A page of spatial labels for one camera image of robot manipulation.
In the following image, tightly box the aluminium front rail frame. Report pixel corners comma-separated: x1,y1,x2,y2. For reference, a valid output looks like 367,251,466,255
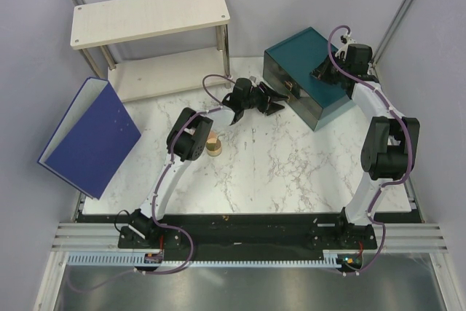
34,202,463,310

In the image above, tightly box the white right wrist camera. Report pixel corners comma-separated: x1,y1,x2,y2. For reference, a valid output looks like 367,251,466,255
338,33,357,52

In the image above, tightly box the pink makeup sponge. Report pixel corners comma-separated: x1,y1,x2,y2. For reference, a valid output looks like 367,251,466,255
207,130,218,143

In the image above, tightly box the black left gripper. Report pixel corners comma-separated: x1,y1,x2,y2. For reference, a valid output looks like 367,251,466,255
242,82,287,117

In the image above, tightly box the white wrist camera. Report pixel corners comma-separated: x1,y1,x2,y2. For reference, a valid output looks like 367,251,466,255
338,33,357,52
249,76,258,85

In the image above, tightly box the smoked clear drawer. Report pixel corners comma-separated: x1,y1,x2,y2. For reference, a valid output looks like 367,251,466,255
286,92,322,131
262,65,321,121

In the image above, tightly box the light blue cable duct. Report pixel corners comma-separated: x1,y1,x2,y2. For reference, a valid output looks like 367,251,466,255
66,252,341,268

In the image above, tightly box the blue ring binder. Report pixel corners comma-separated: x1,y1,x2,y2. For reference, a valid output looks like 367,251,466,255
37,77,141,200

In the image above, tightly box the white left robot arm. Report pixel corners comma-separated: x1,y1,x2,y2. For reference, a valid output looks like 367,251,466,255
118,78,288,248

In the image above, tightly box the white two-tier shelf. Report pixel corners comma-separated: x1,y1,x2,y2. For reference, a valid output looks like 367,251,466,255
70,0,231,102

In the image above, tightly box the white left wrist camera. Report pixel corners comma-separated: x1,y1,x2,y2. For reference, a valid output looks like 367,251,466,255
249,76,258,85

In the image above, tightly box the gold cosmetic jar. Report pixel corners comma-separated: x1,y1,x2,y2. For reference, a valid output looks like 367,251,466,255
205,138,222,157

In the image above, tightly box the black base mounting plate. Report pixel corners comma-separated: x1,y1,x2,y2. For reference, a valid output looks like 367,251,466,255
77,210,422,261

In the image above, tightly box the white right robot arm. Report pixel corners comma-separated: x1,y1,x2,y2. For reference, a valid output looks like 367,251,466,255
312,34,420,249

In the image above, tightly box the teal drawer cabinet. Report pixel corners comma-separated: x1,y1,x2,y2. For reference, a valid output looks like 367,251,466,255
264,27,353,130

